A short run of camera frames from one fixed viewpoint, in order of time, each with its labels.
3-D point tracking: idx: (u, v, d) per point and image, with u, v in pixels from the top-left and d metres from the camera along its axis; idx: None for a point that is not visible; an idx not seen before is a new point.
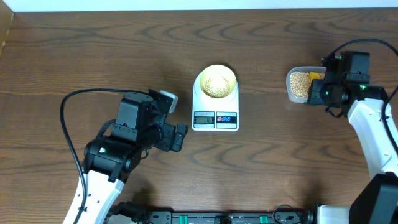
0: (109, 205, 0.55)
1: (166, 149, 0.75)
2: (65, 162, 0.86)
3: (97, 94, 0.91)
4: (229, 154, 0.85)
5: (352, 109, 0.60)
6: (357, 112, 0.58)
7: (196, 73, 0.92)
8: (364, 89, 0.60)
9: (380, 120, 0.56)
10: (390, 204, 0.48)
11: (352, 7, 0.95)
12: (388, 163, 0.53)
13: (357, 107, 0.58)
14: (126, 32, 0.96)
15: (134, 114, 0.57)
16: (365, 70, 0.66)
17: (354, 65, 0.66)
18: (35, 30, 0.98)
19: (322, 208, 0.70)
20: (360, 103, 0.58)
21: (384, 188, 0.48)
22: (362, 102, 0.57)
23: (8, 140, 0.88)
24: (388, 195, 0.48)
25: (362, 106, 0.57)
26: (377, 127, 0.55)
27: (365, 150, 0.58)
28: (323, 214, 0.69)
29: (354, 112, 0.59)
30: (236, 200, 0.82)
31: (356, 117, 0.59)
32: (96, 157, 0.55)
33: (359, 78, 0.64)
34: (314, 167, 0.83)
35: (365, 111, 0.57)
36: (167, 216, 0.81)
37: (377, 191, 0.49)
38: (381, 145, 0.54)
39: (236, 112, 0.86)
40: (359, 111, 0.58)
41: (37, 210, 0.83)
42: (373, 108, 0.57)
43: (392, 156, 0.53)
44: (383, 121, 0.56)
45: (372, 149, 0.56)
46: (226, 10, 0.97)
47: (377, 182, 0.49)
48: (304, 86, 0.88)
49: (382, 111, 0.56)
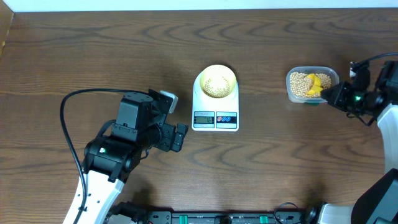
0: (109, 205, 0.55)
1: (166, 149, 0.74)
2: (64, 162, 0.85)
3: (97, 94, 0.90)
4: (229, 154, 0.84)
5: (383, 111, 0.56)
6: (388, 115, 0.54)
7: (196, 73, 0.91)
8: None
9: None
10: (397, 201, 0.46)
11: (352, 7, 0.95)
12: None
13: (390, 111, 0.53)
14: (126, 32, 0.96)
15: (134, 114, 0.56)
16: None
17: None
18: (35, 30, 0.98)
19: (326, 207, 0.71)
20: (393, 107, 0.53)
21: (395, 183, 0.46)
22: (397, 106, 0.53)
23: (7, 140, 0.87)
24: None
25: (396, 110, 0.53)
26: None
27: (386, 149, 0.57)
28: (324, 211, 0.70)
29: (385, 114, 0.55)
30: (236, 200, 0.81)
31: (385, 119, 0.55)
32: (96, 157, 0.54)
33: None
34: (316, 167, 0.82)
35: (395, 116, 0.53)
36: (167, 216, 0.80)
37: (387, 185, 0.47)
38: None
39: (236, 112, 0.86)
40: (391, 114, 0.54)
41: (37, 210, 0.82)
42: None
43: None
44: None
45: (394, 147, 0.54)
46: (226, 10, 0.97)
47: (388, 176, 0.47)
48: (303, 88, 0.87)
49: None
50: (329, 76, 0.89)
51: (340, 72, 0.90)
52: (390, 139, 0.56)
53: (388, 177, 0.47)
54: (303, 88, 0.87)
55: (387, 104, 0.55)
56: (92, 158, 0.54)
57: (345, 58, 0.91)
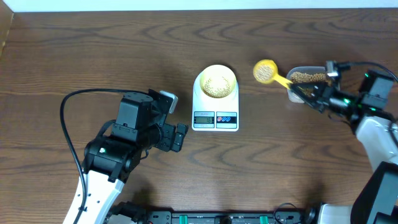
0: (109, 205, 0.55)
1: (166, 149, 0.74)
2: (64, 162, 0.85)
3: (97, 94, 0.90)
4: (229, 154, 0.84)
5: (361, 126, 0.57)
6: (365, 127, 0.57)
7: (196, 73, 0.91)
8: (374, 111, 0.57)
9: (388, 130, 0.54)
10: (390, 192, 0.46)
11: (352, 7, 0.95)
12: None
13: (366, 122, 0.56)
14: (127, 32, 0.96)
15: (134, 115, 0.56)
16: (385, 94, 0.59)
17: (375, 87, 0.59)
18: (35, 30, 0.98)
19: (324, 206, 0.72)
20: (369, 117, 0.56)
21: (387, 174, 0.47)
22: (371, 117, 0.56)
23: (8, 140, 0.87)
24: (390, 182, 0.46)
25: (371, 121, 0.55)
26: (388, 137, 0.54)
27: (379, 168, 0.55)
28: (324, 212, 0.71)
29: (364, 128, 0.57)
30: (236, 200, 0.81)
31: (368, 134, 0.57)
32: (96, 157, 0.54)
33: (377, 102, 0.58)
34: (315, 167, 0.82)
35: (381, 119, 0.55)
36: (167, 216, 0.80)
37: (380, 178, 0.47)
38: (386, 146, 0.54)
39: (236, 112, 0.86)
40: (377, 119, 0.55)
41: (37, 210, 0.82)
42: (381, 121, 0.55)
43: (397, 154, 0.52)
44: (391, 131, 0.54)
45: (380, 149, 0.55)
46: (226, 10, 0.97)
47: (384, 167, 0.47)
48: (262, 76, 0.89)
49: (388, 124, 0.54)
50: None
51: None
52: (375, 145, 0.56)
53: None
54: (263, 76, 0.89)
55: (362, 119, 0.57)
56: (92, 158, 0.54)
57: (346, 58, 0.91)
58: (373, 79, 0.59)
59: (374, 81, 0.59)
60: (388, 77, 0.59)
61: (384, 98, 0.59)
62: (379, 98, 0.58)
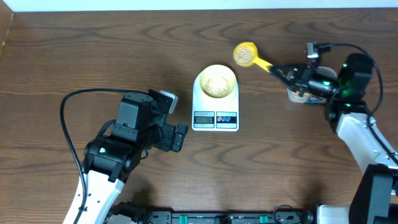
0: (109, 205, 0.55)
1: (166, 149, 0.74)
2: (64, 162, 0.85)
3: (97, 94, 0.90)
4: (229, 154, 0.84)
5: (339, 122, 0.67)
6: (346, 123, 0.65)
7: (196, 73, 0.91)
8: (349, 107, 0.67)
9: (367, 127, 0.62)
10: (384, 194, 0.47)
11: (352, 7, 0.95)
12: (382, 159, 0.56)
13: (345, 119, 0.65)
14: (127, 32, 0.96)
15: (134, 114, 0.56)
16: (361, 86, 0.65)
17: (355, 82, 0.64)
18: (35, 30, 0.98)
19: (321, 208, 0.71)
20: (347, 116, 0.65)
21: (376, 177, 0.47)
22: (349, 116, 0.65)
23: (8, 140, 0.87)
24: (381, 185, 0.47)
25: (349, 118, 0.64)
26: (368, 132, 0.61)
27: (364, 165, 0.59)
28: (323, 214, 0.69)
29: (342, 124, 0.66)
30: (236, 200, 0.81)
31: (345, 130, 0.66)
32: (96, 157, 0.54)
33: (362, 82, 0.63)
34: (315, 167, 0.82)
35: (358, 117, 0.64)
36: (167, 216, 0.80)
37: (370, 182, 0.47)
38: (369, 146, 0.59)
39: (236, 112, 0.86)
40: (356, 116, 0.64)
41: (37, 210, 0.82)
42: (357, 118, 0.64)
43: (381, 153, 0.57)
44: (369, 127, 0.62)
45: (364, 150, 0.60)
46: (226, 10, 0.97)
47: (370, 172, 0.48)
48: (241, 58, 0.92)
49: (367, 121, 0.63)
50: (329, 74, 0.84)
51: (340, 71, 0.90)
52: (357, 144, 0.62)
53: (387, 169, 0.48)
54: (243, 58, 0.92)
55: (340, 116, 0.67)
56: (92, 158, 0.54)
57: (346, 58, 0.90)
58: (352, 74, 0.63)
59: (353, 77, 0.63)
60: (365, 70, 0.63)
61: (360, 94, 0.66)
62: (356, 94, 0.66)
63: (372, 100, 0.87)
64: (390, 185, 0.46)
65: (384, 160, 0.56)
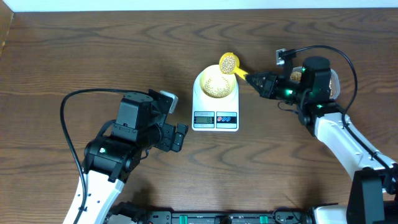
0: (109, 205, 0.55)
1: (166, 149, 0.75)
2: (64, 162, 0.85)
3: (97, 94, 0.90)
4: (229, 154, 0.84)
5: (317, 127, 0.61)
6: (322, 126, 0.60)
7: (196, 73, 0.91)
8: (321, 107, 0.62)
9: (344, 127, 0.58)
10: (377, 198, 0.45)
11: (352, 7, 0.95)
12: (364, 161, 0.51)
13: (320, 123, 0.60)
14: (127, 32, 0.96)
15: (134, 115, 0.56)
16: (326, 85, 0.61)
17: (318, 82, 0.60)
18: (35, 30, 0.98)
19: (318, 211, 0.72)
20: (321, 119, 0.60)
21: (365, 183, 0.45)
22: (323, 118, 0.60)
23: (8, 140, 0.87)
24: (372, 191, 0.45)
25: (325, 121, 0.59)
26: (346, 134, 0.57)
27: (349, 171, 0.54)
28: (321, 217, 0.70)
29: (319, 129, 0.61)
30: (236, 200, 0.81)
31: (324, 134, 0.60)
32: (96, 157, 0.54)
33: (324, 81, 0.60)
34: (315, 167, 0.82)
35: (333, 117, 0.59)
36: (167, 216, 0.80)
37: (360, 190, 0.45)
38: (351, 148, 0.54)
39: (236, 112, 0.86)
40: (329, 117, 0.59)
41: (37, 210, 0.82)
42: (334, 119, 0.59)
43: (364, 154, 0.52)
44: (346, 128, 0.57)
45: (345, 154, 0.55)
46: (226, 10, 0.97)
47: (359, 177, 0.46)
48: (224, 66, 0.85)
49: (342, 120, 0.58)
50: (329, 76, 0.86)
51: (340, 72, 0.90)
52: (339, 149, 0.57)
53: (374, 171, 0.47)
54: (226, 66, 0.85)
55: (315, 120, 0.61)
56: (92, 157, 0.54)
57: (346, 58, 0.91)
58: (313, 75, 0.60)
59: (314, 78, 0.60)
60: (325, 69, 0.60)
61: (327, 92, 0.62)
62: (321, 93, 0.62)
63: (372, 100, 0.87)
64: (379, 188, 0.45)
65: (367, 161, 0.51)
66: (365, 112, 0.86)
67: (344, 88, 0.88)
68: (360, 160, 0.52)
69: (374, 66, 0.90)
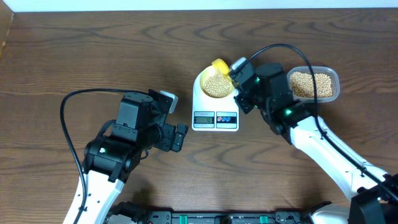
0: (109, 205, 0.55)
1: (166, 149, 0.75)
2: (64, 162, 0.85)
3: (97, 94, 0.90)
4: (229, 154, 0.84)
5: (291, 136, 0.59)
6: (299, 137, 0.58)
7: (195, 73, 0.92)
8: (291, 113, 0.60)
9: (323, 137, 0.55)
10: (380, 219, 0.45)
11: (353, 7, 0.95)
12: (354, 178, 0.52)
13: (296, 134, 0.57)
14: (127, 32, 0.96)
15: (134, 114, 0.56)
16: (286, 88, 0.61)
17: (275, 87, 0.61)
18: (35, 30, 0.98)
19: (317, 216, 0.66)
20: (295, 129, 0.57)
21: (365, 208, 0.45)
22: (298, 127, 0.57)
23: (8, 140, 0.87)
24: (372, 213, 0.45)
25: (303, 132, 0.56)
26: (326, 145, 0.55)
27: (340, 185, 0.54)
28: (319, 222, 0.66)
29: (295, 138, 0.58)
30: (236, 200, 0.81)
31: (303, 144, 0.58)
32: (96, 157, 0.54)
33: (282, 85, 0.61)
34: (314, 167, 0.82)
35: (310, 127, 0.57)
36: (167, 216, 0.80)
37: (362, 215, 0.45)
38: (339, 165, 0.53)
39: (236, 112, 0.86)
40: (305, 126, 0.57)
41: (37, 210, 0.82)
42: (311, 129, 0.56)
43: (352, 170, 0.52)
44: (325, 137, 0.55)
45: (333, 168, 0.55)
46: (226, 10, 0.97)
47: (357, 203, 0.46)
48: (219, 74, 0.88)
49: (318, 127, 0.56)
50: (328, 75, 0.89)
51: (340, 72, 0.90)
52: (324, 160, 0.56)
53: (369, 193, 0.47)
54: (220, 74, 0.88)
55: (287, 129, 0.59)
56: (92, 158, 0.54)
57: (346, 58, 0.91)
58: (268, 82, 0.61)
59: (270, 84, 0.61)
60: (278, 73, 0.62)
61: (289, 94, 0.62)
62: (283, 96, 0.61)
63: (372, 100, 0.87)
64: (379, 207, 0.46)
65: (358, 178, 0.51)
66: (365, 112, 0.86)
67: (344, 89, 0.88)
68: (352, 179, 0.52)
69: (374, 66, 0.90)
